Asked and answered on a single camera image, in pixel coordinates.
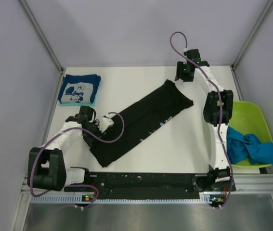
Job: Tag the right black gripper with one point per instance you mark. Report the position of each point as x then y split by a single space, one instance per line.
178 75

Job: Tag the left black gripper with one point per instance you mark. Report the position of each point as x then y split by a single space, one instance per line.
91 141

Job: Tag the black t-shirt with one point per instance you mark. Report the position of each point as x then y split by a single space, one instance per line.
141 119

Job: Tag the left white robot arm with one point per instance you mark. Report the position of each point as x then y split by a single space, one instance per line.
46 165

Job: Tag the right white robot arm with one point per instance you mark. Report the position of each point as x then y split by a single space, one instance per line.
217 113

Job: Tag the folded turquoise t-shirt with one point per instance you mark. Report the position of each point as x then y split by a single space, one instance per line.
76 104

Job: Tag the folded navy printed t-shirt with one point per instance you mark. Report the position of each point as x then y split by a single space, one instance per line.
79 89

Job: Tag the green plastic basin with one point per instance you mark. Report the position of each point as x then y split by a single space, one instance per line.
248 118

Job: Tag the blue crumpled t-shirt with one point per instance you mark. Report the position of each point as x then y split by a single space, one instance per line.
240 147

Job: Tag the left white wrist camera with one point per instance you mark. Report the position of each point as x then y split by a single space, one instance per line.
105 123

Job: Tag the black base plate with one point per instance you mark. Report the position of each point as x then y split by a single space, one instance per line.
142 194

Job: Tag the right aluminium corner post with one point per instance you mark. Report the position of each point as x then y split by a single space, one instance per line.
254 32

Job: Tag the aluminium corner post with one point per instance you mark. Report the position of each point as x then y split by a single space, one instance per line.
254 32
39 32

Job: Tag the aluminium frame rail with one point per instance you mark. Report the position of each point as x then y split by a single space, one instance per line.
197 182

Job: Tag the left aluminium corner post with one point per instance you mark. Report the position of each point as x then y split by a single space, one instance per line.
39 32

